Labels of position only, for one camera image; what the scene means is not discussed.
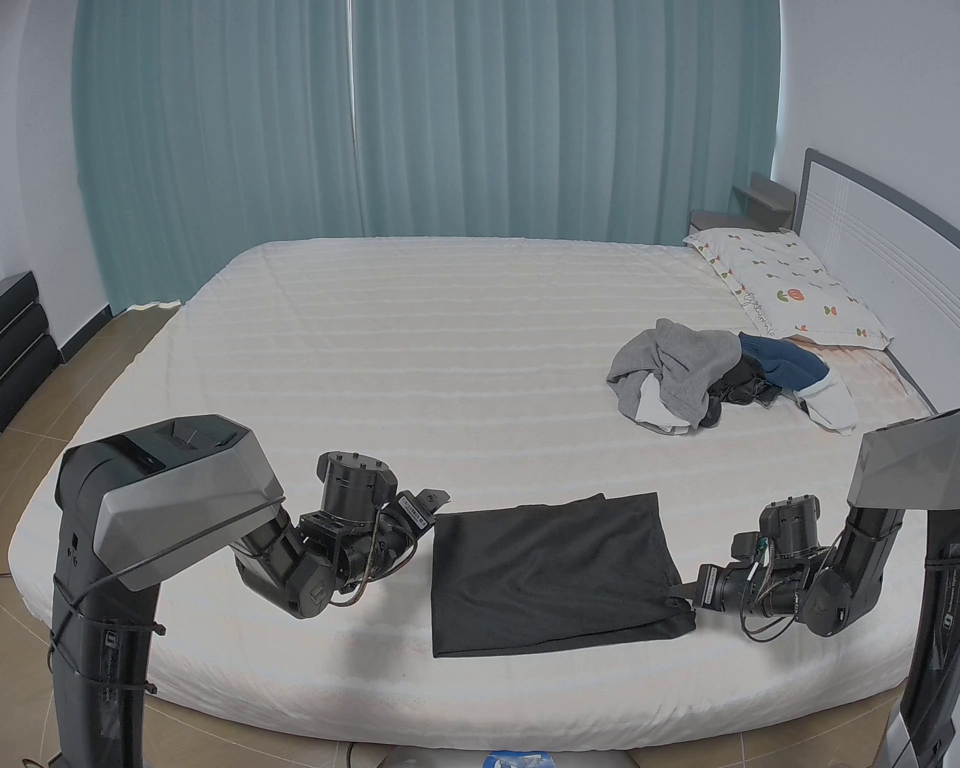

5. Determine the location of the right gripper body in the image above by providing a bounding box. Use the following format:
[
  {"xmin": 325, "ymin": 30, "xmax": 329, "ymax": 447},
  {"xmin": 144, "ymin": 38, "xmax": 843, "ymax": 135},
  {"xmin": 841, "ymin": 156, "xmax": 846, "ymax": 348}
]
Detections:
[{"xmin": 693, "ymin": 562, "xmax": 741, "ymax": 614}]

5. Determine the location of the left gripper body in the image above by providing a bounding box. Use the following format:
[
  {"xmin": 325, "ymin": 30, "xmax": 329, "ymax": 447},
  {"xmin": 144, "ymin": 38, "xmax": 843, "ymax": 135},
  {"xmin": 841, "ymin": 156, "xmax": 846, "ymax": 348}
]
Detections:
[{"xmin": 384, "ymin": 489, "xmax": 440, "ymax": 546}]

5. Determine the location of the black T-shirt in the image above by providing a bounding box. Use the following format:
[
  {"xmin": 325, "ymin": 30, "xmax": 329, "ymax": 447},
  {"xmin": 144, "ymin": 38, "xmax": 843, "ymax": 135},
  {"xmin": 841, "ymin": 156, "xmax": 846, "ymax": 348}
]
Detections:
[{"xmin": 431, "ymin": 491, "xmax": 699, "ymax": 660}]

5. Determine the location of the bed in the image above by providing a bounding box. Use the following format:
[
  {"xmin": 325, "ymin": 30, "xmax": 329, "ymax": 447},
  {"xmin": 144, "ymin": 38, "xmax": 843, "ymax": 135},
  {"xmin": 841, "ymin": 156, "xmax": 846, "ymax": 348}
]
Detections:
[{"xmin": 7, "ymin": 146, "xmax": 960, "ymax": 753}]

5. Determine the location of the white garment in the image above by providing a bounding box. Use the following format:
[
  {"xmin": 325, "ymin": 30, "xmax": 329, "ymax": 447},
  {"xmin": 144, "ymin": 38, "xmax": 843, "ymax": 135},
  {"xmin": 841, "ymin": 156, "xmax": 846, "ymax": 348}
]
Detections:
[
  {"xmin": 636, "ymin": 373, "xmax": 691, "ymax": 435},
  {"xmin": 795, "ymin": 371, "xmax": 858, "ymax": 436}
]

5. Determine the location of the black shiny garment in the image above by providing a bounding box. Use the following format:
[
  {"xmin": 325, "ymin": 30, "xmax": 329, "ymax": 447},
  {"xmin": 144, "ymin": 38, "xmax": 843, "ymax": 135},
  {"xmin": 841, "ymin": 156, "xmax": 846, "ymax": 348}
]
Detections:
[{"xmin": 703, "ymin": 356, "xmax": 781, "ymax": 429}]

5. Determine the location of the grey garment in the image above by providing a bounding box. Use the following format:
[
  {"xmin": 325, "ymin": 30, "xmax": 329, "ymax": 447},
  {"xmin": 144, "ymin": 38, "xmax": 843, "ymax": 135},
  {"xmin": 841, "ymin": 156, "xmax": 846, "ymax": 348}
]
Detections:
[{"xmin": 606, "ymin": 318, "xmax": 744, "ymax": 432}]

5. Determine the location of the dark blue garment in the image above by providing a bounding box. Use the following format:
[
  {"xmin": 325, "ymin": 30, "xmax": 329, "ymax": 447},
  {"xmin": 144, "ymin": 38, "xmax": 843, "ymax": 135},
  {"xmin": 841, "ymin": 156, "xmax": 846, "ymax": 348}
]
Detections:
[{"xmin": 738, "ymin": 332, "xmax": 831, "ymax": 391}]

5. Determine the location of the white printed pillow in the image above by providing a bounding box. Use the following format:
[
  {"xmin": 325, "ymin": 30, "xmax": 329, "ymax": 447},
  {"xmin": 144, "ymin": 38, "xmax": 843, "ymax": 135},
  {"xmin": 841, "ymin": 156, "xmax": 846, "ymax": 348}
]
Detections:
[{"xmin": 682, "ymin": 227, "xmax": 894, "ymax": 352}]

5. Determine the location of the grey bedside table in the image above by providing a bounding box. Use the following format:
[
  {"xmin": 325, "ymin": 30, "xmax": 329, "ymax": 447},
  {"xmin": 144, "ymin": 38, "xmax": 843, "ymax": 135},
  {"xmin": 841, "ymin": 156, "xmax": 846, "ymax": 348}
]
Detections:
[{"xmin": 688, "ymin": 172, "xmax": 798, "ymax": 234}]

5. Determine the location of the blue-green curtain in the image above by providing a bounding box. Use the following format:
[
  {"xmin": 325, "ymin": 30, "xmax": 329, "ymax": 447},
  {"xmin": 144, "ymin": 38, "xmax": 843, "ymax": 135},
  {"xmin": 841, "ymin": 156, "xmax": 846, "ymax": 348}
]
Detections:
[
  {"xmin": 71, "ymin": 0, "xmax": 365, "ymax": 309},
  {"xmin": 351, "ymin": 0, "xmax": 783, "ymax": 245}
]

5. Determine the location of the black chest of drawers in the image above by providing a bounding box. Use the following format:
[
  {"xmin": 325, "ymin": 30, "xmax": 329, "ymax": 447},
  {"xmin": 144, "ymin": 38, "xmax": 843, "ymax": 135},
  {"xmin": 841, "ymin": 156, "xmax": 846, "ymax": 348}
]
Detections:
[{"xmin": 0, "ymin": 270, "xmax": 61, "ymax": 435}]

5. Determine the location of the black cable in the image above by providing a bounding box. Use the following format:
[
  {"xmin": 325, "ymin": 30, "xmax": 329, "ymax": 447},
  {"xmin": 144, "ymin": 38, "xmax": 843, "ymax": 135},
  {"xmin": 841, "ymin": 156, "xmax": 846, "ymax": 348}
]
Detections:
[{"xmin": 47, "ymin": 495, "xmax": 288, "ymax": 680}]

